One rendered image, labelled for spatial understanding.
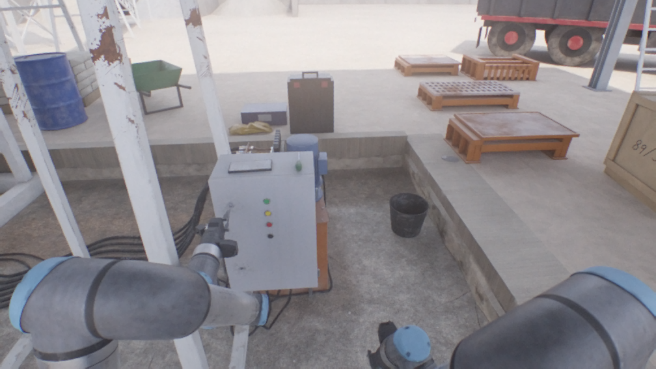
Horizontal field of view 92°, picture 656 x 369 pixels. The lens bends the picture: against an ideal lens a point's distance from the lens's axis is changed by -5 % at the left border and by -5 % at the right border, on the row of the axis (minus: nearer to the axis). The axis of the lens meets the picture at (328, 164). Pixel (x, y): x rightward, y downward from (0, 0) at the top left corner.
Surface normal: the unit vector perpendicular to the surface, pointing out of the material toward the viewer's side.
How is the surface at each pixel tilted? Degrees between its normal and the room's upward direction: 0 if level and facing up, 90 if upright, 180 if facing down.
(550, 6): 90
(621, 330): 35
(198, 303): 75
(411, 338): 19
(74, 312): 61
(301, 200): 90
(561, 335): 25
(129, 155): 80
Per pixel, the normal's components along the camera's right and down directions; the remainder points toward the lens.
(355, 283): 0.00, -0.88
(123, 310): 0.36, -0.14
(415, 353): 0.13, -0.69
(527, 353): -0.57, -0.56
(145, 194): 0.07, 0.32
